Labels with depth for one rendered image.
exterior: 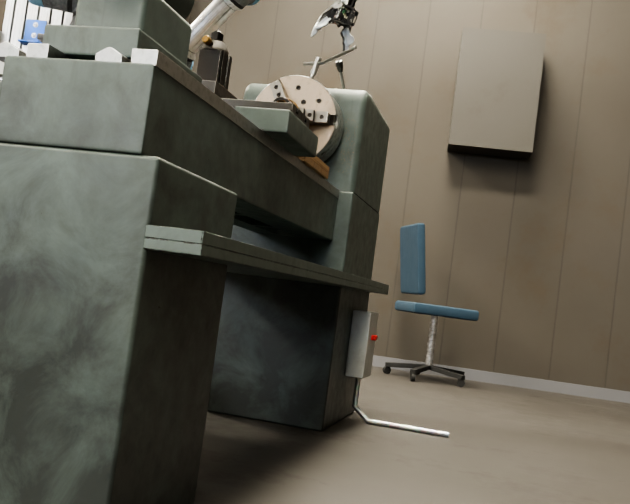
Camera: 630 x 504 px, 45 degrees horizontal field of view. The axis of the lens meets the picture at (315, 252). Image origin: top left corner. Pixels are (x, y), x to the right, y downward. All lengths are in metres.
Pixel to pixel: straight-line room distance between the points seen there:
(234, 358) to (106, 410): 1.53
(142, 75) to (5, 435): 0.67
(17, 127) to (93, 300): 0.35
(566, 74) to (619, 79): 0.38
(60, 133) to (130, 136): 0.14
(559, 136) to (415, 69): 1.20
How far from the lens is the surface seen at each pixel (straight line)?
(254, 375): 2.83
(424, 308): 5.07
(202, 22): 3.10
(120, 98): 1.40
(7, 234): 1.47
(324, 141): 2.67
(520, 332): 5.89
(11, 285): 1.45
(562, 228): 5.97
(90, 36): 1.52
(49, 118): 1.46
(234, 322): 2.85
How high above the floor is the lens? 0.48
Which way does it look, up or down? 3 degrees up
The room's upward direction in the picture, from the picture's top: 8 degrees clockwise
